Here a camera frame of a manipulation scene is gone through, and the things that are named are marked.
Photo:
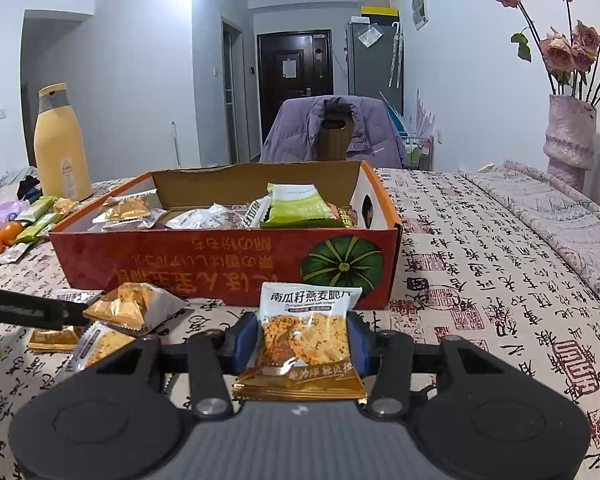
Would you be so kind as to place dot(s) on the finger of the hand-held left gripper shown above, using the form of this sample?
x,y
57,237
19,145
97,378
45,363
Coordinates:
x,y
70,309

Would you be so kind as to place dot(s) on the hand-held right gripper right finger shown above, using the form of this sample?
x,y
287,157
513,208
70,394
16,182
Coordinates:
x,y
356,342

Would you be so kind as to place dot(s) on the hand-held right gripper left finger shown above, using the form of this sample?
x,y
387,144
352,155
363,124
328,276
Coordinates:
x,y
247,342

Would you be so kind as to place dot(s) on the gold silver snack packet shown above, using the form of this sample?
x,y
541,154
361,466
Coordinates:
x,y
130,305
125,210

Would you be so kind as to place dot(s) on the pumpkin print cardboard box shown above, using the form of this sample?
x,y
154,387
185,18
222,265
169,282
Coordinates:
x,y
180,265

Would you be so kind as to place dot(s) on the small white snack packet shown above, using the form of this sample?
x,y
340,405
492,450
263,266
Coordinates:
x,y
12,252

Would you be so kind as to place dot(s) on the small green snack packet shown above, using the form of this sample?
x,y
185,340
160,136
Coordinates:
x,y
35,207
42,227

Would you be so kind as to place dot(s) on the purple tissue pack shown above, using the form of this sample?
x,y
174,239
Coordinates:
x,y
5,212

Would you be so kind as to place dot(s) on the small orange cracker packet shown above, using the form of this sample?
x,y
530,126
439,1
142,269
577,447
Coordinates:
x,y
65,205

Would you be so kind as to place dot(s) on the yellow bottle grey collar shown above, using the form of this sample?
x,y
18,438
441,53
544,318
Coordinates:
x,y
60,160

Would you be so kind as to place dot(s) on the wooden chair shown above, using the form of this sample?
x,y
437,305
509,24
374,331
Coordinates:
x,y
335,142

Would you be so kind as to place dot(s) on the purple puffer jacket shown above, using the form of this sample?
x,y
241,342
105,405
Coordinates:
x,y
290,135

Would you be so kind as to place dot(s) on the blue striped object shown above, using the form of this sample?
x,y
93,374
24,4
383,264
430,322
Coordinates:
x,y
392,115

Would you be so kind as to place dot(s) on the grey interior door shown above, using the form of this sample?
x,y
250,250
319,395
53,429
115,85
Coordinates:
x,y
232,110

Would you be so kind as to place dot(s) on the dark front door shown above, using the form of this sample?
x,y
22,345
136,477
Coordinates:
x,y
270,110

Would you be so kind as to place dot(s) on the pink folded quilt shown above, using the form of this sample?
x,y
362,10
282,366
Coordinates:
x,y
555,220

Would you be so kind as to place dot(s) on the grey refrigerator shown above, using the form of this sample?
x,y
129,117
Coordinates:
x,y
365,75

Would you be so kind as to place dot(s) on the white paper notice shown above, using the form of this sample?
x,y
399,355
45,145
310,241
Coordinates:
x,y
289,69

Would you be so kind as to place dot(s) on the white folded umbrella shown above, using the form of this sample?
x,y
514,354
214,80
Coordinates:
x,y
395,60

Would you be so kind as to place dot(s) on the pink ceramic vase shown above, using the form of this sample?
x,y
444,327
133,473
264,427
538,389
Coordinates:
x,y
570,145

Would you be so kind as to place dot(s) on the clear plastic bag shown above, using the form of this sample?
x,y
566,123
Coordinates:
x,y
370,36

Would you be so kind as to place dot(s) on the yellow black box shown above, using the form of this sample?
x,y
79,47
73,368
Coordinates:
x,y
380,14

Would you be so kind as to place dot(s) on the dried pink rose bouquet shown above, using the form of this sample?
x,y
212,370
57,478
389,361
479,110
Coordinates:
x,y
557,52

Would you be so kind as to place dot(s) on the wall picture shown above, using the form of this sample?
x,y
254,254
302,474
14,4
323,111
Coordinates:
x,y
420,5

